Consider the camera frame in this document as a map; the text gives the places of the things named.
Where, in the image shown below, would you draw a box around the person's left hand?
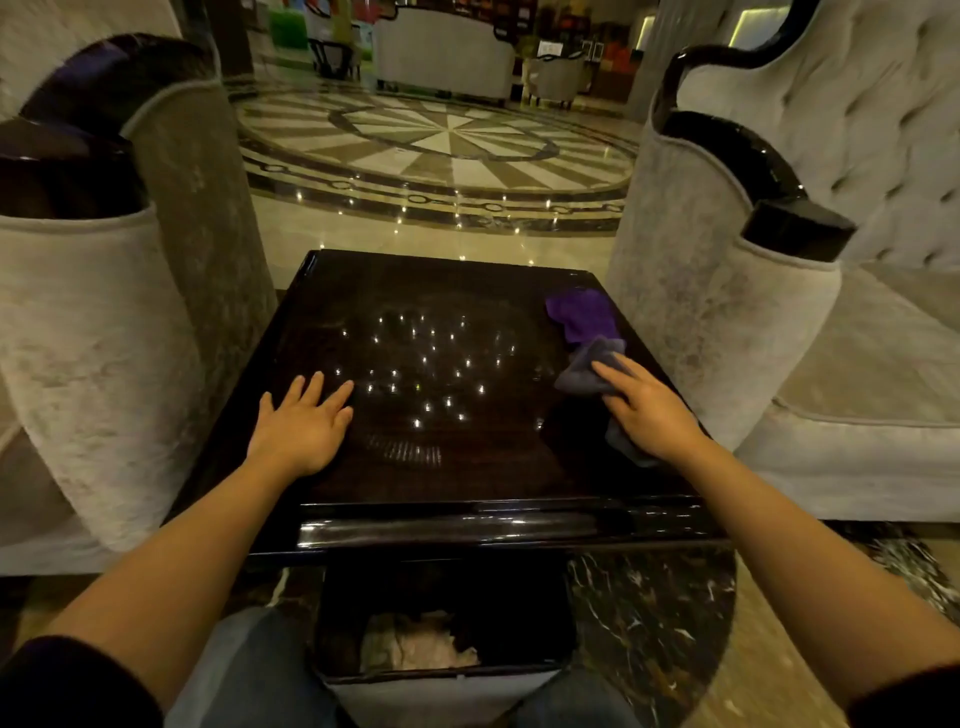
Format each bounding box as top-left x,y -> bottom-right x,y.
246,371 -> 355,481

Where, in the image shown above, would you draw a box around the crumpled white paper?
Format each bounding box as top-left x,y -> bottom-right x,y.
360,611 -> 481,674

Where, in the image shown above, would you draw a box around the small white armchair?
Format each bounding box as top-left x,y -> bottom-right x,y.
523,51 -> 591,108

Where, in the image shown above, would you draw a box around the person's blue jeans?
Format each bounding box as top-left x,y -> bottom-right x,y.
163,606 -> 642,728

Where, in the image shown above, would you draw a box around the grey tufted velvet sofa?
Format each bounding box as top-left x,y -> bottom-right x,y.
604,0 -> 960,525

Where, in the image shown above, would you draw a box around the white sofa black trim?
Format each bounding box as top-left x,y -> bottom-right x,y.
372,4 -> 518,104

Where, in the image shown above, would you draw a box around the small black table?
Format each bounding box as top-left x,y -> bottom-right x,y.
307,37 -> 363,81

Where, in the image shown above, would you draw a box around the purple cleaning cloth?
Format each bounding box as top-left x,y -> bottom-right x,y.
545,288 -> 661,468

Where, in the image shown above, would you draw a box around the person's right forearm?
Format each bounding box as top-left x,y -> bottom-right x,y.
671,435 -> 960,710

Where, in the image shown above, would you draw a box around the person's left forearm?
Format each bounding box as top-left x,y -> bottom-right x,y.
41,450 -> 305,710

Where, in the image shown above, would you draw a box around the person's right hand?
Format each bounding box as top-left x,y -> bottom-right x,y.
591,353 -> 708,464

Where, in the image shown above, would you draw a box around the black waste bin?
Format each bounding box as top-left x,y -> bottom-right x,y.
310,555 -> 580,728

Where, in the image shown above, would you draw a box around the dark glossy side table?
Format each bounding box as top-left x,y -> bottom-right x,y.
168,249 -> 729,562

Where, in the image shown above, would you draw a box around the grey velvet armchair black trim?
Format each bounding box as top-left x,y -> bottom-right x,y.
0,0 -> 279,579

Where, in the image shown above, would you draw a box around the green display stand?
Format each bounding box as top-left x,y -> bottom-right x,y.
267,6 -> 310,52

